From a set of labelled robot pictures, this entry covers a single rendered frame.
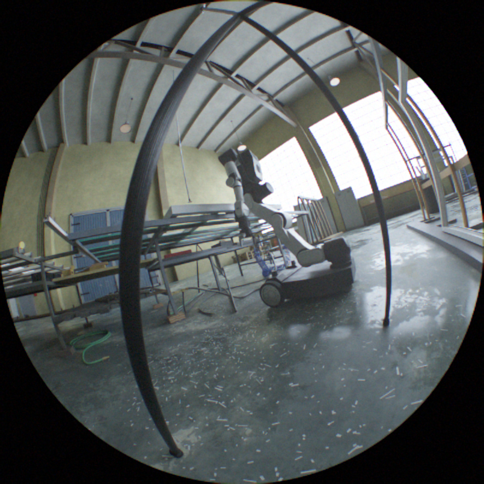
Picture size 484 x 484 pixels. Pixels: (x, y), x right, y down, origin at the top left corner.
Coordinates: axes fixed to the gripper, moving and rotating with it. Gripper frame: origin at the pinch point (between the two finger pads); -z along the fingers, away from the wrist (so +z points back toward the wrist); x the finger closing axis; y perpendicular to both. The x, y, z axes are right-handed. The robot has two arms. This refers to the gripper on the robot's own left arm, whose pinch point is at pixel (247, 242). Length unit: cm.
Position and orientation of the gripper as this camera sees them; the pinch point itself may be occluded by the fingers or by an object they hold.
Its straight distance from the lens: 123.0
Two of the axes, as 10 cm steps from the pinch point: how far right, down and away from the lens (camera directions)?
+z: -1.7, -9.8, 0.4
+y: -4.7, 0.5, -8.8
